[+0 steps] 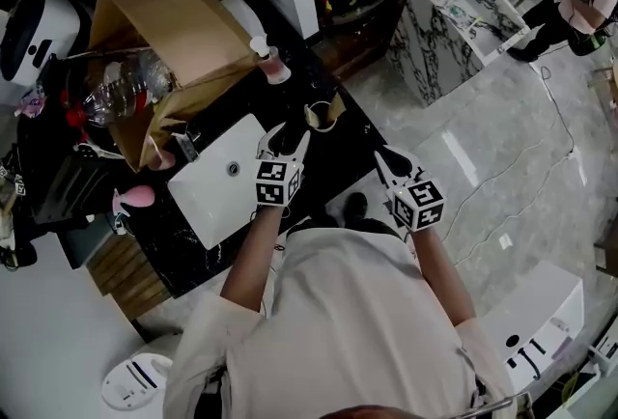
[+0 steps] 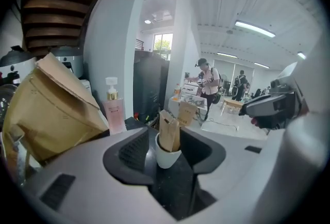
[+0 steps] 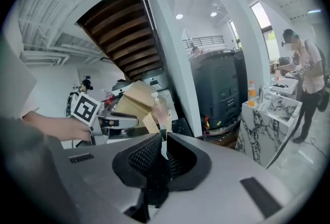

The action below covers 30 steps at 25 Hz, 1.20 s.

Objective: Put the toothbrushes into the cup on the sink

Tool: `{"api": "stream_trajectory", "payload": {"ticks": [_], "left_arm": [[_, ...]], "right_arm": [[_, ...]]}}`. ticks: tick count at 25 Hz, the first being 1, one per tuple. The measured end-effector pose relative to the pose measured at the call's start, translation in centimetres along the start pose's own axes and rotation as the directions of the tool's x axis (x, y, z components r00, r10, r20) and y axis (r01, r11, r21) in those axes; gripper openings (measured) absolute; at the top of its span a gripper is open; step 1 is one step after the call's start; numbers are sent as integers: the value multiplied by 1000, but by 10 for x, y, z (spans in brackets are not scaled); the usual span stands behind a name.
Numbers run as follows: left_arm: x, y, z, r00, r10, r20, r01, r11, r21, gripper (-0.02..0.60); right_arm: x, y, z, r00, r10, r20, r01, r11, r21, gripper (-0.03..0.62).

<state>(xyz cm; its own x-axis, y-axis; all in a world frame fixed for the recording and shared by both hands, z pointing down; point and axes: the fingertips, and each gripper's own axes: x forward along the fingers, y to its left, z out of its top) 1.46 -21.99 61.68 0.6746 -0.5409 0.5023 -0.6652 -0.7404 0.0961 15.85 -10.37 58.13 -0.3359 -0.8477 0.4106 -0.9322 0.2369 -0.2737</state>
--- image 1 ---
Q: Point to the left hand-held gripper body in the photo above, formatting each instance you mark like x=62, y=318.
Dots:
x=270, y=180

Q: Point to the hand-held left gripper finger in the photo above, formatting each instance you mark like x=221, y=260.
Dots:
x=265, y=144
x=301, y=151

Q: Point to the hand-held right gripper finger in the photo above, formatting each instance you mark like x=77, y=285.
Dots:
x=410, y=163
x=388, y=175

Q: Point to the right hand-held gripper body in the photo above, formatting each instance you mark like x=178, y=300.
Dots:
x=420, y=204

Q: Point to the white cup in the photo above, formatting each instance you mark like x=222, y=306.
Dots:
x=324, y=119

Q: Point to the person's right forearm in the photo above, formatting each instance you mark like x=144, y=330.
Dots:
x=439, y=272

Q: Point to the person's left forearm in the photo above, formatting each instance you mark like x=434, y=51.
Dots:
x=251, y=258

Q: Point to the black marble vanity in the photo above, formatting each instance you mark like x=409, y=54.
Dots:
x=338, y=151

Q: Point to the person's black shoe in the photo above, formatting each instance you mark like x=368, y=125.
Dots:
x=356, y=204

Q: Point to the white sink basin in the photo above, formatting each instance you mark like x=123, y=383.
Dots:
x=207, y=195

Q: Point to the pink pump bottle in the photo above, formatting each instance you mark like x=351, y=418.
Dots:
x=275, y=69

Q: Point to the chrome faucet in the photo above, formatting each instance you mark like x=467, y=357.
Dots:
x=188, y=147

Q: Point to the pink tumbler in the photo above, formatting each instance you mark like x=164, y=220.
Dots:
x=164, y=161

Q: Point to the white marble counter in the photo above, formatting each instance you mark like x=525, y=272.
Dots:
x=425, y=45

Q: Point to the person's white shirt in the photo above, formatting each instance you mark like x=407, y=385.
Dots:
x=357, y=320

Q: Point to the cardboard box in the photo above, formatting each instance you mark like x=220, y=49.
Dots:
x=183, y=21

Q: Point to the clear plastic bottle red cap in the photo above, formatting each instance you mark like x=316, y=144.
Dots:
x=120, y=89

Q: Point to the wooden step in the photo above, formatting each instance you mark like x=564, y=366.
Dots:
x=125, y=277

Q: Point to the white power strip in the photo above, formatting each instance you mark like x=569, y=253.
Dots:
x=87, y=149

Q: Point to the colourful snack packet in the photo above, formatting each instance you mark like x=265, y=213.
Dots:
x=31, y=105

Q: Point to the white appliance with black lid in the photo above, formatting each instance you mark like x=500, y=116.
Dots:
x=48, y=31

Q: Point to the white round floor appliance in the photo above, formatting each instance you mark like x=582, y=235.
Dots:
x=125, y=388

